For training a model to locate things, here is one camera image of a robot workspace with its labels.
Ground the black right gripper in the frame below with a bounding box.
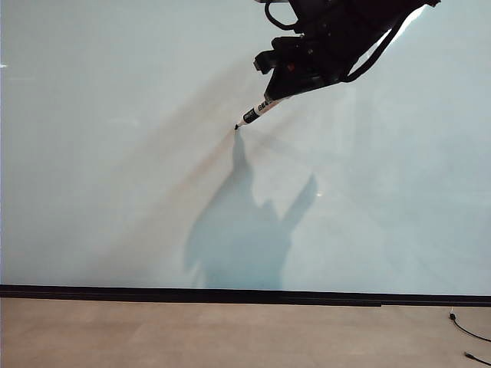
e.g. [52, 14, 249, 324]
[263, 22, 369, 103]

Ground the white whiteboard marker pen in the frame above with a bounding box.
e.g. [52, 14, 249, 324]
[232, 97, 287, 131]

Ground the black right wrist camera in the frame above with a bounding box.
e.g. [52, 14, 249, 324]
[252, 35, 308, 76]

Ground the black sleeved arm cable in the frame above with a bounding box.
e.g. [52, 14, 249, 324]
[340, 9, 410, 84]

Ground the whiteboard with black frame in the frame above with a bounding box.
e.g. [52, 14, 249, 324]
[0, 0, 491, 307]

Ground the black table edge rail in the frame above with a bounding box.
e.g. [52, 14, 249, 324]
[279, 291, 383, 308]

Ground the black cable with round connector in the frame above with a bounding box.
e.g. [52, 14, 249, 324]
[447, 310, 491, 343]

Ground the black cable with thin plug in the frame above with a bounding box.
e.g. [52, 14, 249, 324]
[463, 350, 491, 366]

